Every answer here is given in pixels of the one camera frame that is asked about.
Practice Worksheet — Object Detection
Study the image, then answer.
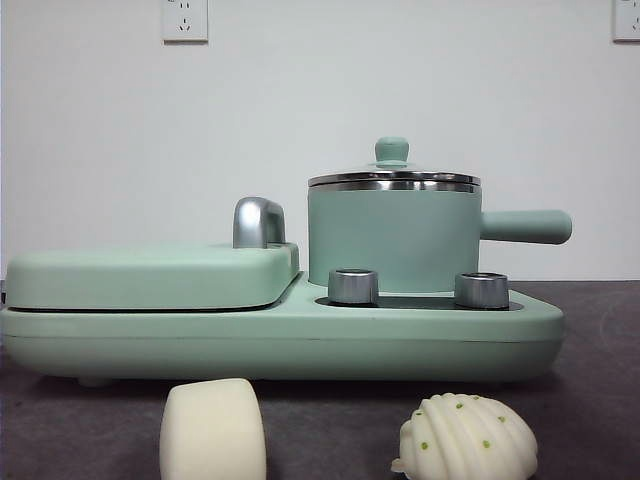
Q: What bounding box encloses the green breakfast machine base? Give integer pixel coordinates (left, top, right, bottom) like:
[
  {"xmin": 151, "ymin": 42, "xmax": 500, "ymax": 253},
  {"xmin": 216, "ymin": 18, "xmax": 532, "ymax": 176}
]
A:
[{"xmin": 0, "ymin": 288, "xmax": 566, "ymax": 389}]

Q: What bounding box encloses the silver control knob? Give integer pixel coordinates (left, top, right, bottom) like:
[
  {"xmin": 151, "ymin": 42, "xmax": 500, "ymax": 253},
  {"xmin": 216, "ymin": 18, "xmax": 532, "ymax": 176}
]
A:
[
  {"xmin": 327, "ymin": 268, "xmax": 380, "ymax": 305},
  {"xmin": 453, "ymin": 272, "xmax": 510, "ymax": 308}
]

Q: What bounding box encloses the green pot with handle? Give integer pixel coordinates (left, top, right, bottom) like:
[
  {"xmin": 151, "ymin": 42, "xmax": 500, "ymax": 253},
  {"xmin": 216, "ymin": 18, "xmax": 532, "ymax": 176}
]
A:
[{"xmin": 305, "ymin": 180, "xmax": 573, "ymax": 295}]

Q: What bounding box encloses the black control panel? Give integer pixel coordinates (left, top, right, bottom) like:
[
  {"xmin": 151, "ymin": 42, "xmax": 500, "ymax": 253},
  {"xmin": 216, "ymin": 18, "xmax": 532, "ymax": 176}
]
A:
[{"xmin": 315, "ymin": 294, "xmax": 511, "ymax": 309}]

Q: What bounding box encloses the glass pot lid green knob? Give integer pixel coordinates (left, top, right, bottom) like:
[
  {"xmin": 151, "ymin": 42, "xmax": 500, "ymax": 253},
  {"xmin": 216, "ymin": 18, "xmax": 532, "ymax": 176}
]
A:
[{"xmin": 307, "ymin": 137, "xmax": 481, "ymax": 185}]

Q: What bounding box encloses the smooth white steamed bun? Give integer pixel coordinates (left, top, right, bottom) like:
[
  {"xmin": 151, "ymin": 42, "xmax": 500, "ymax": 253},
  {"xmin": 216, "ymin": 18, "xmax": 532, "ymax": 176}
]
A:
[{"xmin": 159, "ymin": 378, "xmax": 268, "ymax": 480}]

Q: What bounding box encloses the silver griddle lid handle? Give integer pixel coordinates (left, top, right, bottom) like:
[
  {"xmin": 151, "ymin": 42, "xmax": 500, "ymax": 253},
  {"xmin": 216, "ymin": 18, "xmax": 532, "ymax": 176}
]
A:
[{"xmin": 232, "ymin": 197, "xmax": 289, "ymax": 250}]

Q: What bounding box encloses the ridged bun with green dots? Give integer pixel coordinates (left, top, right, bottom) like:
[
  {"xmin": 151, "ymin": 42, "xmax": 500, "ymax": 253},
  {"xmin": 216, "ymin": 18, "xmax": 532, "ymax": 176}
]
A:
[{"xmin": 390, "ymin": 392, "xmax": 540, "ymax": 480}]

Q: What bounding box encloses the white wall socket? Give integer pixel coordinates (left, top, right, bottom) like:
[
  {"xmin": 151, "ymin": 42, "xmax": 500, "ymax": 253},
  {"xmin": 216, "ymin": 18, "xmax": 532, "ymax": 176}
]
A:
[
  {"xmin": 162, "ymin": 0, "xmax": 210, "ymax": 45},
  {"xmin": 612, "ymin": 0, "xmax": 640, "ymax": 44}
]

